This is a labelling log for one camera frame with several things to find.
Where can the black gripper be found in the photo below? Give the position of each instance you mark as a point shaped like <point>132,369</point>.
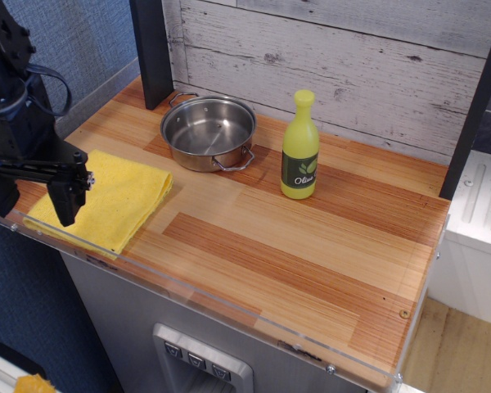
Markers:
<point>31,150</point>

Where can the stainless steel pot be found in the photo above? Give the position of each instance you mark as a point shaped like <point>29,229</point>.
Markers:
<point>209,133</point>

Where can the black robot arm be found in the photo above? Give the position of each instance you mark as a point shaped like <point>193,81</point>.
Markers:
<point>15,53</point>

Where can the yellow folded cloth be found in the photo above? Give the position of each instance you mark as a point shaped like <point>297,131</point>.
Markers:
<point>123,197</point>

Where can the orange yellow object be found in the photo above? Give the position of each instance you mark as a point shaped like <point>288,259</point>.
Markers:
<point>33,384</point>

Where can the silver dispenser button panel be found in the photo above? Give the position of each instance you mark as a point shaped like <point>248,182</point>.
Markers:
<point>202,360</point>

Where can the yellow olive oil bottle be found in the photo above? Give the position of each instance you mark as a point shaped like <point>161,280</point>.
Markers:
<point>300,149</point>

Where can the clear acrylic table guard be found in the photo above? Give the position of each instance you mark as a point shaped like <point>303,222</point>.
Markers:
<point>91,328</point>

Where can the white toy sink unit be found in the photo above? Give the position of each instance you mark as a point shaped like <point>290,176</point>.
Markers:
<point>461,274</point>

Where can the dark left shelf post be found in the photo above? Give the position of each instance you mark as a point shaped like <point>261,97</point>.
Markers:
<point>152,50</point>

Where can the dark shelf post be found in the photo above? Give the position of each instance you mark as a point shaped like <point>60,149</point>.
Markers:
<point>152,50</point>
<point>469,130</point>

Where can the dark right shelf post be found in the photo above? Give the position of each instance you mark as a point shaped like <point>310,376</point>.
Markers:
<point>469,130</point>

